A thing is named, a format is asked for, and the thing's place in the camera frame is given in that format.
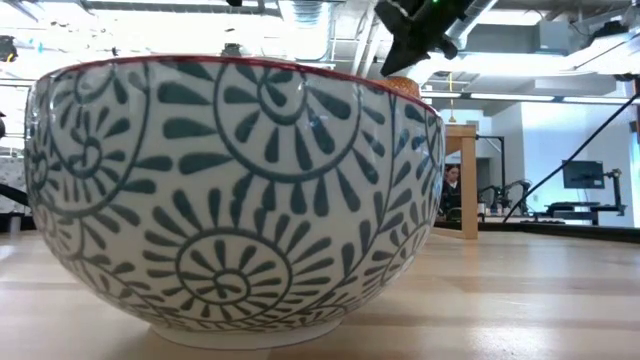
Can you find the orange patterned bowl blue inside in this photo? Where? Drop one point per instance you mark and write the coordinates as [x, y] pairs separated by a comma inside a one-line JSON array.
[[402, 86]]

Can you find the white floral bowl red inside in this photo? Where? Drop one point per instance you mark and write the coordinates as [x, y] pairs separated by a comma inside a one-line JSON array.
[[235, 200]]

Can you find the background black robot arm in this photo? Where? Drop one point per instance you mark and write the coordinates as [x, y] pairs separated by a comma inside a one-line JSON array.
[[522, 192]]

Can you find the wooden slatted shelf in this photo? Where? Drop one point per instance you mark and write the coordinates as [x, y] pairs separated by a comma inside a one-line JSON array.
[[468, 180]]

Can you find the ceiling strip light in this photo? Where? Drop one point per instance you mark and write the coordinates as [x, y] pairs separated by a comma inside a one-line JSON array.
[[510, 97]]

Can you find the black metal stand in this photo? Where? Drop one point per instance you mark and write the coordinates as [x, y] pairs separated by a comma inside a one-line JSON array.
[[502, 160]]

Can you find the person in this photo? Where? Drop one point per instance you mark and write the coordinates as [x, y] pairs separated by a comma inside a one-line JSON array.
[[451, 185]]

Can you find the black background monitor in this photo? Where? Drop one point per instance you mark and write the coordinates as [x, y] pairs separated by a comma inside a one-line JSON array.
[[582, 174]]

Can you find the black background desk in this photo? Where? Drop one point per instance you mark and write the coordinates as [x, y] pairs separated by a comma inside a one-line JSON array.
[[575, 212]]

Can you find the black ceiling box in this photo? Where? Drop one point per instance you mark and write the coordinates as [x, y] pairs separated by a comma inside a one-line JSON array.
[[7, 49]]

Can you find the white partition panel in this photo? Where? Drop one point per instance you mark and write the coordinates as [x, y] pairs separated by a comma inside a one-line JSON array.
[[12, 172]]

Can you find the smooth silver duct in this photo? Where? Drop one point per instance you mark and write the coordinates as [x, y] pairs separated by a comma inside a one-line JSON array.
[[480, 12]]

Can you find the grey rectangular duct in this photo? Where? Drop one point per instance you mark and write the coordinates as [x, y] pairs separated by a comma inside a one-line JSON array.
[[515, 39]]

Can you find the ribbed silver duct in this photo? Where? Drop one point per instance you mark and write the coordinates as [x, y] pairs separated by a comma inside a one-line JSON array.
[[305, 30]]

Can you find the black ceiling dome camera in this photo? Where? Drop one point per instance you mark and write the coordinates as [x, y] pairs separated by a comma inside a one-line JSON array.
[[231, 50]]

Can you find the black table edge rail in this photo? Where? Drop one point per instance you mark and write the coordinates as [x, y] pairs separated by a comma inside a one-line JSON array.
[[575, 231]]

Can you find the small grey post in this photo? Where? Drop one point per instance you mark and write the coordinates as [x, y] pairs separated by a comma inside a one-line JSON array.
[[14, 224]]

